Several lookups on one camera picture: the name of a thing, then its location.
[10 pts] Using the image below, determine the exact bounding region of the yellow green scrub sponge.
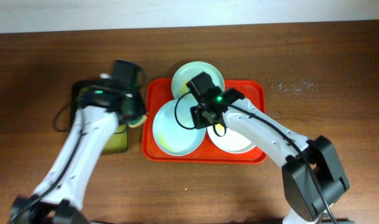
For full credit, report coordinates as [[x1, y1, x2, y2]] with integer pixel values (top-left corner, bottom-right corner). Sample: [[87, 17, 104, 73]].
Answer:
[[128, 114, 147, 128]]

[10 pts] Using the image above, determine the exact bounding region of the light blue plate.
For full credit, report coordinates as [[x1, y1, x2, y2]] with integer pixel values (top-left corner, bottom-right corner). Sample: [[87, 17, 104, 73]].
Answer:
[[152, 100, 207, 156]]

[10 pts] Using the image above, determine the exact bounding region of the mint green plate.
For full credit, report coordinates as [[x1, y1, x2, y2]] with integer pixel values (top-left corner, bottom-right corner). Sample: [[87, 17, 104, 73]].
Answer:
[[171, 61, 225, 99]]

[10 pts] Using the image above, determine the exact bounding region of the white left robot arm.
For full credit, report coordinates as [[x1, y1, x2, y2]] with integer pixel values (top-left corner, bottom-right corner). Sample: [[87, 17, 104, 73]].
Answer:
[[9, 85, 146, 223]]

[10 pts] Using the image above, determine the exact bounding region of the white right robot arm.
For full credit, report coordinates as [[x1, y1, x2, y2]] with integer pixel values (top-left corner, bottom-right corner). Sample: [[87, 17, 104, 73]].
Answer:
[[189, 87, 350, 223]]

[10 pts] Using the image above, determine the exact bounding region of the red plastic tray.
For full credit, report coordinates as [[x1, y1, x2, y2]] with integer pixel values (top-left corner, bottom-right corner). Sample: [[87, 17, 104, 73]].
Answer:
[[142, 78, 268, 164]]

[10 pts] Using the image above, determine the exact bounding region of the black tray with yellow liquid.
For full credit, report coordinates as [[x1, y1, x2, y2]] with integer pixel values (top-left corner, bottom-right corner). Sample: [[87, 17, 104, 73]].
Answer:
[[69, 80, 128, 155]]

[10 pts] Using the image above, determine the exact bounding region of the cream white plate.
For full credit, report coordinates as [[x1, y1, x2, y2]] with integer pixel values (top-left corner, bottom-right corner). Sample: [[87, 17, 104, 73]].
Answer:
[[207, 124, 256, 154]]

